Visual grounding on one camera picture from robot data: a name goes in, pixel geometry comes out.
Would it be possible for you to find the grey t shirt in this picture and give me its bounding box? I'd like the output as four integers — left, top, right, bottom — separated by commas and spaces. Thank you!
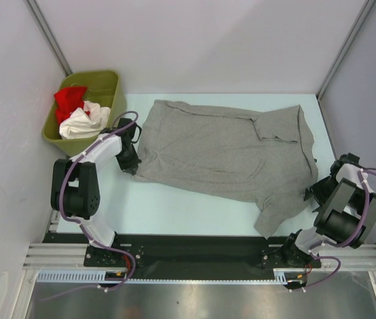
136, 100, 318, 237

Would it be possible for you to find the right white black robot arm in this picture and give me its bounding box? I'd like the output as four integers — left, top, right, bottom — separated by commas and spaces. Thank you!
261, 154, 376, 268

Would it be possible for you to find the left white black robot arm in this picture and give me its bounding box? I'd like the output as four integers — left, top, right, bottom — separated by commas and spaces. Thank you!
50, 129, 141, 266

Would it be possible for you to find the white t shirt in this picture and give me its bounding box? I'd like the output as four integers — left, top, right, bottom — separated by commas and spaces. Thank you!
59, 100, 111, 140

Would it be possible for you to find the red t shirt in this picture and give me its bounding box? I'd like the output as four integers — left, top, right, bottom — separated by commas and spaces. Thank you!
54, 86, 90, 124

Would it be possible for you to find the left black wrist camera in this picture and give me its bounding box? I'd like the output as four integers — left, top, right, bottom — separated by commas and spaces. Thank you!
110, 118, 142, 144

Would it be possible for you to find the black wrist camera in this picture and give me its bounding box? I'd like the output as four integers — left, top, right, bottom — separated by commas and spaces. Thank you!
330, 153, 362, 181
110, 118, 142, 144

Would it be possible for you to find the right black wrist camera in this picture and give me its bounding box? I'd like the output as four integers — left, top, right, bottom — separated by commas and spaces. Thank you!
330, 153, 362, 181

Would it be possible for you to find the grey slotted cable duct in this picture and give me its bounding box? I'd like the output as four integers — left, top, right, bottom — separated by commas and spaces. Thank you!
37, 270, 306, 285

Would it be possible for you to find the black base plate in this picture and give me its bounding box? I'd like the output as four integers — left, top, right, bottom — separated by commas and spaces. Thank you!
43, 233, 355, 283

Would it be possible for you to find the aluminium frame rail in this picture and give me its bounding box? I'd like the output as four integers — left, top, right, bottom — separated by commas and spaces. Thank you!
23, 243, 376, 272

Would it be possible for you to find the left aluminium corner post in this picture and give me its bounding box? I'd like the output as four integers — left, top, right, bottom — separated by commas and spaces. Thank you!
23, 0, 73, 76

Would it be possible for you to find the aluminium corner post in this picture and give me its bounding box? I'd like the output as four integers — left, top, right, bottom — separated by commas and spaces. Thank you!
23, 0, 73, 76
316, 0, 376, 103

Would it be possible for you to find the right aluminium corner post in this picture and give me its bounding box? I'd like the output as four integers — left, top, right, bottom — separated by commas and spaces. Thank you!
316, 0, 376, 103

